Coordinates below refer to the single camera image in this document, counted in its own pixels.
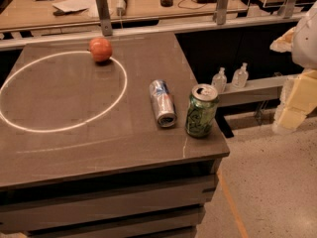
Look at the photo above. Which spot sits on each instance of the metal bracket post right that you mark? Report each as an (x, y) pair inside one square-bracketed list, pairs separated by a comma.
[(286, 9)]

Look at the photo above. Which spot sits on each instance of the grey wooden drawer cabinet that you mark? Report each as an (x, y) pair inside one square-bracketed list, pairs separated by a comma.
[(131, 201)]

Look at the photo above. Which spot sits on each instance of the metal bracket post left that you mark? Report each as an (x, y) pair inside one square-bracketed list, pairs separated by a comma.
[(104, 17)]

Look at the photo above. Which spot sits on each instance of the metal bracket post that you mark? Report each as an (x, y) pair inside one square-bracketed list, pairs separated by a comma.
[(104, 17), (286, 9), (223, 2)]

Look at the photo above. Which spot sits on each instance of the white paper sheets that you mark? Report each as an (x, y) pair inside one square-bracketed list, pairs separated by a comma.
[(74, 6)]

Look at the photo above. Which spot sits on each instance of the white cylindrical tool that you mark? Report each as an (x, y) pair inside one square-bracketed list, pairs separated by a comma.
[(121, 7)]

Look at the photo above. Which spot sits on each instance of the silver blue energy drink can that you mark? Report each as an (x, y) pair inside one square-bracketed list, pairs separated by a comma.
[(162, 104)]

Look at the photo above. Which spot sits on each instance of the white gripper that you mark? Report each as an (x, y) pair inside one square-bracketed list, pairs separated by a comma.
[(305, 40)]

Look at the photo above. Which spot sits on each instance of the metal bracket post middle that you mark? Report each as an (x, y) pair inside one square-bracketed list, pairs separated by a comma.
[(223, 2)]

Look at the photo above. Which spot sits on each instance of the clear bottle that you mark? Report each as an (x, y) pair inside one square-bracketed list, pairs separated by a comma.
[(219, 80), (240, 76)]

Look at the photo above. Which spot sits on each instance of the red apple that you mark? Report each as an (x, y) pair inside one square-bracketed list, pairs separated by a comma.
[(100, 49)]

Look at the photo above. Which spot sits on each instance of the grey low shelf bench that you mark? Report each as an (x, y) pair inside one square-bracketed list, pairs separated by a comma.
[(255, 90)]

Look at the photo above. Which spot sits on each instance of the green soda can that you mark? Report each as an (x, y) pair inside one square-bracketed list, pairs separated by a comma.
[(203, 102)]

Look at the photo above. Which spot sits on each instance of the clear bottle left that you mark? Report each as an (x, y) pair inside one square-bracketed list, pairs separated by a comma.
[(219, 80)]

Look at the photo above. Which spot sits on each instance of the clear bottle right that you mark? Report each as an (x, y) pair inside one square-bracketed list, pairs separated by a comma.
[(240, 76)]

